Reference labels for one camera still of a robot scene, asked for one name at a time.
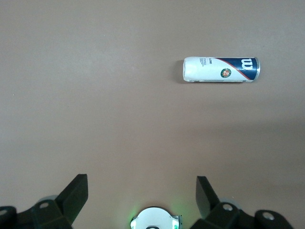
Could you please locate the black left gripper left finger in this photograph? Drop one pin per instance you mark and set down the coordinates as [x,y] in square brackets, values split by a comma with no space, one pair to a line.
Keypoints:
[71,198]

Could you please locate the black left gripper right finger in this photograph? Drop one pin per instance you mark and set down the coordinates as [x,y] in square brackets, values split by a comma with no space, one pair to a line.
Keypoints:
[207,198]

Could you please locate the white blue tennis ball can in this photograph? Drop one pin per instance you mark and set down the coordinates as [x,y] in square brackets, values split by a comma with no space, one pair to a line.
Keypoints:
[205,71]

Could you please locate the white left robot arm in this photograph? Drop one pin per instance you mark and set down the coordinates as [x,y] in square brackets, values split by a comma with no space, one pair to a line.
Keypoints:
[155,218]

